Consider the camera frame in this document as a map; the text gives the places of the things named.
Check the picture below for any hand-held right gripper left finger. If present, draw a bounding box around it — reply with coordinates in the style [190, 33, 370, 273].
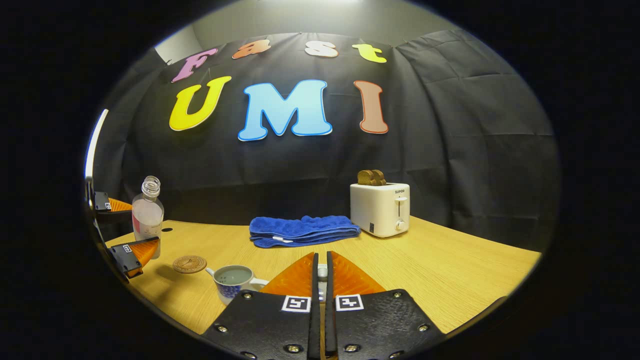
[200, 251, 321, 360]

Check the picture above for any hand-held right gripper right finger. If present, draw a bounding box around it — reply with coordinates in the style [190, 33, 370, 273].
[325, 251, 446, 360]

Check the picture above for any clear plastic water bottle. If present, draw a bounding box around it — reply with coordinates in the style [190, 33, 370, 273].
[131, 176, 165, 260]

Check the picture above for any white blue-patterned teacup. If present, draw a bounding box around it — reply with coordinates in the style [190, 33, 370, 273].
[206, 265, 271, 306]

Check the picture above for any round brown coaster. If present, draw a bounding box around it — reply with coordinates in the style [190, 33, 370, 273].
[172, 255, 208, 274]

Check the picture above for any folded blue towel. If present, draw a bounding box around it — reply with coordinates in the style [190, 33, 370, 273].
[249, 215, 362, 249]

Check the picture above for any white toaster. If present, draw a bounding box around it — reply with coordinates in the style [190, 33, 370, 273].
[349, 182, 411, 239]

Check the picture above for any black backdrop cloth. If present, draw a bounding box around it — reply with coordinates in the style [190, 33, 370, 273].
[92, 27, 560, 253]

